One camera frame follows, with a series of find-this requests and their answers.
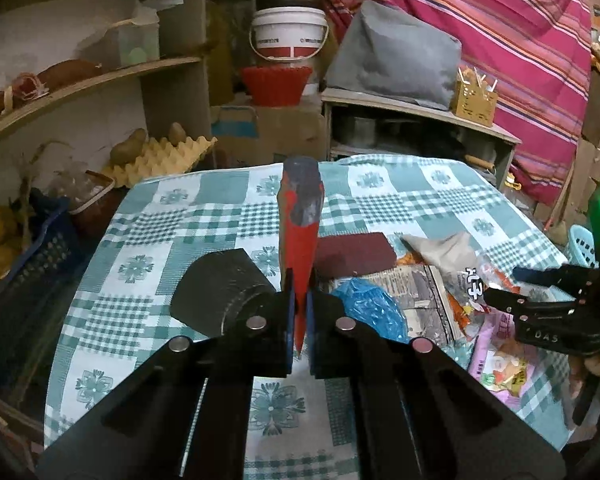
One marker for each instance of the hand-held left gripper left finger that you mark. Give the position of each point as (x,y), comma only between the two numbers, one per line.
(288,310)

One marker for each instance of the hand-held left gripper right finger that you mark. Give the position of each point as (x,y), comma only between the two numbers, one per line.
(314,330)

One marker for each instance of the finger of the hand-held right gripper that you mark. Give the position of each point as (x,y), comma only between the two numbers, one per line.
(525,301)
(550,275)

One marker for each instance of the light blue plastic basket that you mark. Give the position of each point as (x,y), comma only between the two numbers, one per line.
(580,247)

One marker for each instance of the white and orange snack wrapper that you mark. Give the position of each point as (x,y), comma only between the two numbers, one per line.
(472,285)

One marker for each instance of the blue plastic bag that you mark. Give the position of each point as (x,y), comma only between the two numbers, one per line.
(370,310)

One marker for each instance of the pink snack packet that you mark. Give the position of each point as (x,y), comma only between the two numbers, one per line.
(500,360)

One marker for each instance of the red and grey snack packet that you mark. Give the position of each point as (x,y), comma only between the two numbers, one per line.
(300,240)

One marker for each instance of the newspaper-print foil packet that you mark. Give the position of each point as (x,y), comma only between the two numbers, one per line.
(420,295)

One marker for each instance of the dark red rectangular block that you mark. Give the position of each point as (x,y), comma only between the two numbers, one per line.
(355,255)

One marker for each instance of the crumpled beige bag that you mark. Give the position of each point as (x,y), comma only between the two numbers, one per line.
(445,252)

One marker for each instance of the green checked tablecloth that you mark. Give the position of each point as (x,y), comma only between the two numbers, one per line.
(205,220)

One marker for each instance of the wooden rolling pin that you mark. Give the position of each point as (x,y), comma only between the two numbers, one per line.
(480,162)

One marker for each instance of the brown cardboard box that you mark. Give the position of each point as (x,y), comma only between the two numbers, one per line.
(280,130)

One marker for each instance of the yellow utensil holder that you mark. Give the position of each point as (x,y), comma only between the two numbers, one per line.
(472,102)

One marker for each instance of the yellow egg tray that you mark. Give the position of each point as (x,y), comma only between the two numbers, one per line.
(165,157)

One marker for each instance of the small potato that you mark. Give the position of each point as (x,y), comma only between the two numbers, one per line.
(177,133)

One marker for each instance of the small wooden cabinet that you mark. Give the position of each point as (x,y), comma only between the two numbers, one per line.
(420,110)

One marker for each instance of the brown box with clear lid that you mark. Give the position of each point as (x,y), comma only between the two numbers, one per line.
(92,205)

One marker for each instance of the red plastic basket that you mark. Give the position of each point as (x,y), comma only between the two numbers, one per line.
(276,85)

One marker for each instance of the large potato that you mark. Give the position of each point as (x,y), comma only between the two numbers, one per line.
(129,147)

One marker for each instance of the pink striped cloth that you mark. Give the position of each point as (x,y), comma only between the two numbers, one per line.
(505,35)

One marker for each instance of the dark blue plastic crate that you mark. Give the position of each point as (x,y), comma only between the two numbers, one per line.
(35,280)

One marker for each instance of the grey fabric bag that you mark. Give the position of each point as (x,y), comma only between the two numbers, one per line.
(390,55)

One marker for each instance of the white plastic bucket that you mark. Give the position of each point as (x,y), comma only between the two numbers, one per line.
(290,35)

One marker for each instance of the wooden shelf unit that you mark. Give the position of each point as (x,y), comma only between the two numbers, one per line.
(105,82)

